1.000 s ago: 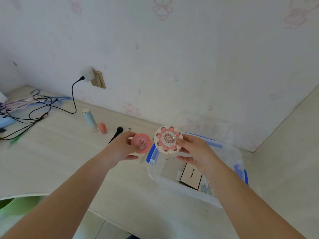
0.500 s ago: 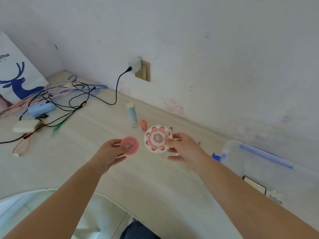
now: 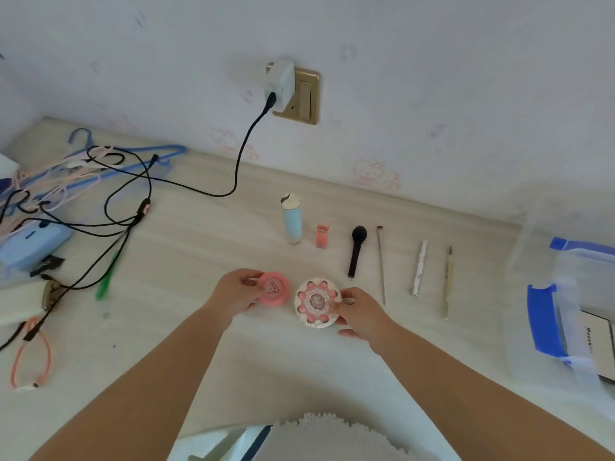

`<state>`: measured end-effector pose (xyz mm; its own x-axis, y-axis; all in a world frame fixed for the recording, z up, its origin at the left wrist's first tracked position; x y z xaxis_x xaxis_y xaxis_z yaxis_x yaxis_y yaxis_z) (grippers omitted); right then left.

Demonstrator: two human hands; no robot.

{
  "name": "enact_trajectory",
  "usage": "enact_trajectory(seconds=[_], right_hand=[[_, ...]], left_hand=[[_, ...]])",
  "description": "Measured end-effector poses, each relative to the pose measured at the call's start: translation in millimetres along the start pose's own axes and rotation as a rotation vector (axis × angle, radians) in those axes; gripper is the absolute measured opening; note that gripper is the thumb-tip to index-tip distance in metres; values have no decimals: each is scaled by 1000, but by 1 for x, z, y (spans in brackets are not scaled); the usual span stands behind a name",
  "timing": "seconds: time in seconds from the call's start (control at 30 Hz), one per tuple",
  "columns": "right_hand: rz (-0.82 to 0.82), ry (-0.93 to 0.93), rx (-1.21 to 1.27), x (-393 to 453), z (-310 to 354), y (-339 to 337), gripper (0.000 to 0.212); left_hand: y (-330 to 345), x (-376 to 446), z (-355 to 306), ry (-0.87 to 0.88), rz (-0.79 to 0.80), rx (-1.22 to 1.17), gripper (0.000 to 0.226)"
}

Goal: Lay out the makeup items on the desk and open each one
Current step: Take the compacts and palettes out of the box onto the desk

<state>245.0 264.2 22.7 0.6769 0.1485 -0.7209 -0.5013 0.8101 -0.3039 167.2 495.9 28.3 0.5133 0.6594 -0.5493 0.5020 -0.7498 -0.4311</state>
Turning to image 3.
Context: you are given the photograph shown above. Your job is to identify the person's left hand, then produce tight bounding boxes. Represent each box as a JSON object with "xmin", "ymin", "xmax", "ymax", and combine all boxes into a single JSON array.
[{"xmin": 204, "ymin": 268, "xmax": 266, "ymax": 328}]

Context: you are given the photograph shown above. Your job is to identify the person's right hand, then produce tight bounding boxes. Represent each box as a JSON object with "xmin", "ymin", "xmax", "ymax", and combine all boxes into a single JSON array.
[{"xmin": 331, "ymin": 286, "xmax": 400, "ymax": 356}]

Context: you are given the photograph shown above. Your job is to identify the cake-shaped pink round compact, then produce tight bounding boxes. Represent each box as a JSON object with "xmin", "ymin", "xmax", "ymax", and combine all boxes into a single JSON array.
[{"xmin": 293, "ymin": 277, "xmax": 343, "ymax": 329}]

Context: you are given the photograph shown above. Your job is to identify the black makeup brush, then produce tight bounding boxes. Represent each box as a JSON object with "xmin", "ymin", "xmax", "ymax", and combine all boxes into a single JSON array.
[{"xmin": 347, "ymin": 225, "xmax": 368, "ymax": 279}]

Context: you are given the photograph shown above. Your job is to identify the white silver mascara pen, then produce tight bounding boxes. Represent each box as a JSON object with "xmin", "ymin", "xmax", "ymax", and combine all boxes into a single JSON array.
[{"xmin": 412, "ymin": 240, "xmax": 429, "ymax": 297}]

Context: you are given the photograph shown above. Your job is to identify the yellow thin eyeliner pencil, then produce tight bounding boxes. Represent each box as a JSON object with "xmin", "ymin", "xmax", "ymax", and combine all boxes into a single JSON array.
[{"xmin": 443, "ymin": 246, "xmax": 454, "ymax": 321}]

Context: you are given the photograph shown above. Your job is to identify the light blue spray bottle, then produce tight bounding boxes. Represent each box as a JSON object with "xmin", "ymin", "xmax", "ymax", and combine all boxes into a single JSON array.
[{"xmin": 280, "ymin": 192, "xmax": 304, "ymax": 245}]

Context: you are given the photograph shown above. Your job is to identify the clear plastic box blue handle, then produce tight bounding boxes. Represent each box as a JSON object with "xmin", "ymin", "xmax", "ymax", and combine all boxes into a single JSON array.
[{"xmin": 504, "ymin": 196, "xmax": 615, "ymax": 423}]

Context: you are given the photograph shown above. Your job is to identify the clear lid with blue handle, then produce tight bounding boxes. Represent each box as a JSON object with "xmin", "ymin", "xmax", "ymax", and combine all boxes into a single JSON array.
[{"xmin": 549, "ymin": 237, "xmax": 615, "ymax": 284}]

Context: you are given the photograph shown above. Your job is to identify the black white Mooekiss palette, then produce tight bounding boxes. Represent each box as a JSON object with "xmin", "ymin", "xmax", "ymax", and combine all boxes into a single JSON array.
[{"xmin": 578, "ymin": 309, "xmax": 615, "ymax": 385}]

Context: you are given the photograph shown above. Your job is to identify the person's left forearm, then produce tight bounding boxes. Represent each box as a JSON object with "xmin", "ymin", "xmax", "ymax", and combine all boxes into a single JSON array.
[{"xmin": 28, "ymin": 307, "xmax": 236, "ymax": 461}]

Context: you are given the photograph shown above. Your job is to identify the person's right forearm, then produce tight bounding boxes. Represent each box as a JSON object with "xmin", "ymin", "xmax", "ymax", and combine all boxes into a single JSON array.
[{"xmin": 370, "ymin": 326, "xmax": 615, "ymax": 461}]

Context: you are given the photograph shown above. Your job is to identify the white knit top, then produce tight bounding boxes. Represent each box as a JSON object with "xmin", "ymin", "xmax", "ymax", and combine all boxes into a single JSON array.
[{"xmin": 249, "ymin": 412, "xmax": 443, "ymax": 461}]

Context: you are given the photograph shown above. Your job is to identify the white chair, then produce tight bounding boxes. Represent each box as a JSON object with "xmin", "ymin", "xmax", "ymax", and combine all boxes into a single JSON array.
[{"xmin": 168, "ymin": 425, "xmax": 270, "ymax": 461}]

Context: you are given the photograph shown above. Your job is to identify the black crumpled tag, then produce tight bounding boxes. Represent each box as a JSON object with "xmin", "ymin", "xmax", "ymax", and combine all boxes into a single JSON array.
[{"xmin": 29, "ymin": 255, "xmax": 66, "ymax": 278}]

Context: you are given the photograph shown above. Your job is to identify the pink clothes hangers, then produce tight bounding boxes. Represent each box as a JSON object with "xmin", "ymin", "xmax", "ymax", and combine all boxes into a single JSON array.
[{"xmin": 0, "ymin": 146, "xmax": 116, "ymax": 245}]

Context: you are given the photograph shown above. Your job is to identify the light blue small device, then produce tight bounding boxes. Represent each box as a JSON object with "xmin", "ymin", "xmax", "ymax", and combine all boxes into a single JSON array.
[{"xmin": 0, "ymin": 220, "xmax": 74, "ymax": 273}]

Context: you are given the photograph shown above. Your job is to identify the white plug adapter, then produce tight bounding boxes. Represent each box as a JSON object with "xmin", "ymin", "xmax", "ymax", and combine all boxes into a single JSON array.
[{"xmin": 263, "ymin": 60, "xmax": 295, "ymax": 113}]

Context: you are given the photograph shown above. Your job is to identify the black cable bundle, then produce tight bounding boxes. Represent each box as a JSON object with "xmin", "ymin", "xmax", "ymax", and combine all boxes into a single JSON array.
[{"xmin": 0, "ymin": 148, "xmax": 160, "ymax": 353}]

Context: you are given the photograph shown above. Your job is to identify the green cable tie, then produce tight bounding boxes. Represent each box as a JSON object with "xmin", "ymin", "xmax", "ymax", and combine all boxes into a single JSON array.
[{"xmin": 95, "ymin": 254, "xmax": 121, "ymax": 301}]

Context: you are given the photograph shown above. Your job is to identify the orange looped cable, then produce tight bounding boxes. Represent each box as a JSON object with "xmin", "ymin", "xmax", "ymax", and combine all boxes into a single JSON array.
[{"xmin": 10, "ymin": 317, "xmax": 53, "ymax": 392}]

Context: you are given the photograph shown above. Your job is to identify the gold wall socket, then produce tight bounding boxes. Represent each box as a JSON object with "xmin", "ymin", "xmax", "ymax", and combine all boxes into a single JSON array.
[{"xmin": 272, "ymin": 67, "xmax": 322, "ymax": 125}]

